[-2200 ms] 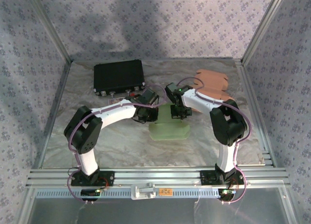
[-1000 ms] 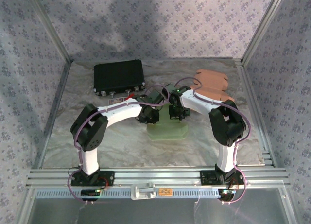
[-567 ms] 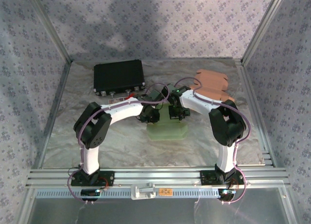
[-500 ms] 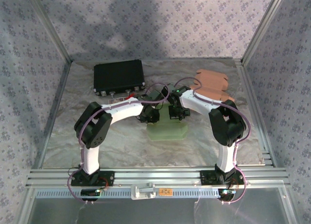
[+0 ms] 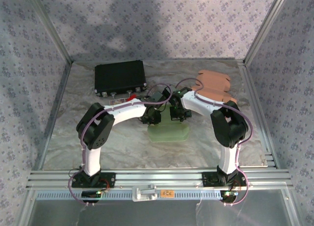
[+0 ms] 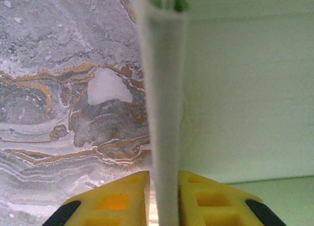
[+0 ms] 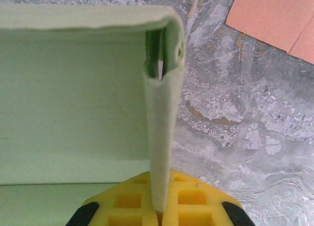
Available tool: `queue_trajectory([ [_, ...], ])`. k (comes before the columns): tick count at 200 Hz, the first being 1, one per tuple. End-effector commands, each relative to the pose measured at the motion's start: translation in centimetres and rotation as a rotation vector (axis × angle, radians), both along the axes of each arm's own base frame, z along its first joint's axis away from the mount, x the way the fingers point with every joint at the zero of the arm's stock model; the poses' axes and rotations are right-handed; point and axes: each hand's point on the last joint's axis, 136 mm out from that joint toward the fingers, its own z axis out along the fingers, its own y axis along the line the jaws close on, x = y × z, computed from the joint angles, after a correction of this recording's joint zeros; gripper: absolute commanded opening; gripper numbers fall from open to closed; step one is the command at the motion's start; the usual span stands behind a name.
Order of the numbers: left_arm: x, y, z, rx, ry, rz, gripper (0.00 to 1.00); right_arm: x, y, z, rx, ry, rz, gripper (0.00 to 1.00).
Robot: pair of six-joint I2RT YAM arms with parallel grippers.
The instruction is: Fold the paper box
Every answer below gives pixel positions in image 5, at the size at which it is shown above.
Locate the light green paper box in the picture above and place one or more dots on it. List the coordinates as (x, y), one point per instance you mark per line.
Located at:
(169, 133)

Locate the orange cardboard box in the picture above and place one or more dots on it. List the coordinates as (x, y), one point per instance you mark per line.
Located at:
(213, 80)

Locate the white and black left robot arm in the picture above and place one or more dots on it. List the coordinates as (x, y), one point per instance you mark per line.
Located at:
(122, 110)

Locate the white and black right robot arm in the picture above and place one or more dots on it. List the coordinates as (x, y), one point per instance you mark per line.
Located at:
(203, 103)

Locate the small red block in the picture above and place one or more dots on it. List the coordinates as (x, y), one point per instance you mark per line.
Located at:
(132, 96)

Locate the small printed card pack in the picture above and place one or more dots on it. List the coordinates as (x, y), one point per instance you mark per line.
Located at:
(117, 101)

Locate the black hard case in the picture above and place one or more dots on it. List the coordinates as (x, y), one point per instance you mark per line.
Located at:
(120, 75)

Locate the orange label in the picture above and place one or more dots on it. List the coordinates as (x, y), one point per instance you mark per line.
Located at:
(167, 193)

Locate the right control board green light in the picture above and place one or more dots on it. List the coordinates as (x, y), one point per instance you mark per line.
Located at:
(228, 195)

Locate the control board green light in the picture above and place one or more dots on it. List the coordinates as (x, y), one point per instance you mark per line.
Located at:
(90, 194)
(228, 195)

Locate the left control board green light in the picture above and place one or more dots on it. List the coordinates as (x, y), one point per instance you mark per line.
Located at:
(90, 194)

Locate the grey metal sheet panel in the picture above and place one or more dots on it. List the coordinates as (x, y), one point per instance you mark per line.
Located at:
(159, 213)

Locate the aluminium front frame rail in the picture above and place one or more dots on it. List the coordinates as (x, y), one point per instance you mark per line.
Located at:
(159, 178)

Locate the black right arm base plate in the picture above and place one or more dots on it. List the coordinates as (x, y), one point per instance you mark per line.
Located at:
(208, 179)

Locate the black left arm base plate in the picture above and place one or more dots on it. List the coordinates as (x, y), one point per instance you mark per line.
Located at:
(108, 179)

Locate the aluminium right side rail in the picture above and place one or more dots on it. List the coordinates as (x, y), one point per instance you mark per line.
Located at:
(251, 88)

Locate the white plastic bracket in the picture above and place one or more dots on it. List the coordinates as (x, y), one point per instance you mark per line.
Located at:
(143, 194)

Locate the aluminium left side rail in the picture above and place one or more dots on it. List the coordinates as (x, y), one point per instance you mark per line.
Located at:
(58, 106)

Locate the aluminium right frame post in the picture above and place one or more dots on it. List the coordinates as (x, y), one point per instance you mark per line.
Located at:
(265, 27)

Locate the aluminium frame post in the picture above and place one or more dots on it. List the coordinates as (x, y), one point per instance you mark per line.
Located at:
(265, 27)
(50, 27)

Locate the aluminium left frame post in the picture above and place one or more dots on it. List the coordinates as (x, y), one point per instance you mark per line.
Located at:
(50, 27)

